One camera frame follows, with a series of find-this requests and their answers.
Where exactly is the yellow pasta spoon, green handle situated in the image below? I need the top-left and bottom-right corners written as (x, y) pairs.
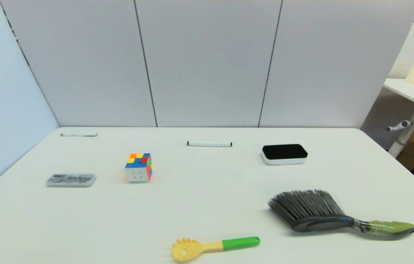
top-left (171, 236), bottom-right (261, 263)

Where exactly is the white marker with black cap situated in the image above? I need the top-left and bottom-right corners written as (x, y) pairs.
top-left (187, 141), bottom-right (233, 147)

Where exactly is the multicoloured puzzle cube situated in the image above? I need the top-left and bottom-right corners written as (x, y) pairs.
top-left (125, 153), bottom-right (153, 183)

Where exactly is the white table crank handle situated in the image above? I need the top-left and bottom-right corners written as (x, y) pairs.
top-left (386, 120), bottom-right (412, 132)

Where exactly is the grey flat eraser case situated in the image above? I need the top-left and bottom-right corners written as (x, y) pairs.
top-left (46, 173), bottom-right (96, 188)

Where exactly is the black and white board eraser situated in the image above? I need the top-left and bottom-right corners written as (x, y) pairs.
top-left (261, 144), bottom-right (308, 165)

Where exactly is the grey brush with green handle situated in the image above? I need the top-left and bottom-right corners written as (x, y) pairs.
top-left (268, 189), bottom-right (414, 239)

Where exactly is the white side table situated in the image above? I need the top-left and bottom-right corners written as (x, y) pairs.
top-left (383, 78), bottom-right (414, 158)

